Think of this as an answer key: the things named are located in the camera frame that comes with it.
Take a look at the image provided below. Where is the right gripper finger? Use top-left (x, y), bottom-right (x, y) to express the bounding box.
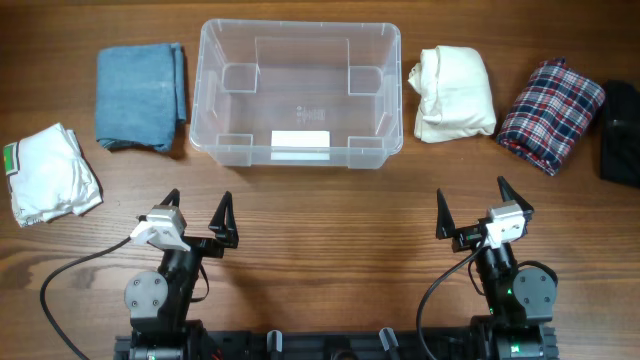
top-left (436, 188), bottom-right (456, 239)
top-left (497, 176), bottom-right (534, 220)

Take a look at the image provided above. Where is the plaid flannel shirt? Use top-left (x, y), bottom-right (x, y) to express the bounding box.
top-left (496, 58), bottom-right (606, 176)

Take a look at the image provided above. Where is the cream cloth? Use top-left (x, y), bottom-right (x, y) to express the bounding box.
top-left (408, 45), bottom-right (497, 143)

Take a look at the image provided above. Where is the blue denim cloth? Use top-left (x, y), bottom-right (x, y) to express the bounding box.
top-left (95, 43), bottom-right (187, 153)

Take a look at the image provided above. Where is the black garment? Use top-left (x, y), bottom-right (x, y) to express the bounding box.
top-left (600, 80), bottom-right (639, 188)

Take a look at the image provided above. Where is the white printed shirt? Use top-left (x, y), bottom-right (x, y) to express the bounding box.
top-left (3, 123), bottom-right (102, 227)

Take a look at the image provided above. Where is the clear plastic storage container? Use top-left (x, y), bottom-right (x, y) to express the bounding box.
top-left (190, 19), bottom-right (404, 169)

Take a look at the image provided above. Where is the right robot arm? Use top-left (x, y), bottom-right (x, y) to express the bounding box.
top-left (436, 176), bottom-right (559, 359)

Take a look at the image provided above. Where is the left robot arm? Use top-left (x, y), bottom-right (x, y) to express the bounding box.
top-left (114, 189), bottom-right (239, 360)

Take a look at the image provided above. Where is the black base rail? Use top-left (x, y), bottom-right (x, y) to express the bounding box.
top-left (113, 327), bottom-right (557, 360)

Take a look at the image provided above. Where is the left black camera cable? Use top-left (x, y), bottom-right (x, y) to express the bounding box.
top-left (39, 235), bottom-right (134, 360)

